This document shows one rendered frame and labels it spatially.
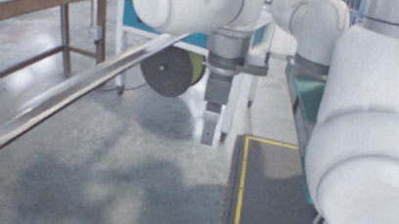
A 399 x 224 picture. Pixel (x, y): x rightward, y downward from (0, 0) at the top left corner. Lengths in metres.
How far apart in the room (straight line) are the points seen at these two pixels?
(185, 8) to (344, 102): 0.20
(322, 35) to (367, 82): 0.64
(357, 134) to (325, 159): 0.04
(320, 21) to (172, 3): 0.63
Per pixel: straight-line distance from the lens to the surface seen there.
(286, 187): 1.05
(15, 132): 0.50
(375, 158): 0.22
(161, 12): 0.32
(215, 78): 0.52
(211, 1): 0.34
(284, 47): 3.58
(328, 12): 0.88
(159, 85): 1.93
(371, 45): 0.25
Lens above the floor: 1.03
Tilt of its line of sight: 30 degrees down
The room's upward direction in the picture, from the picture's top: 10 degrees clockwise
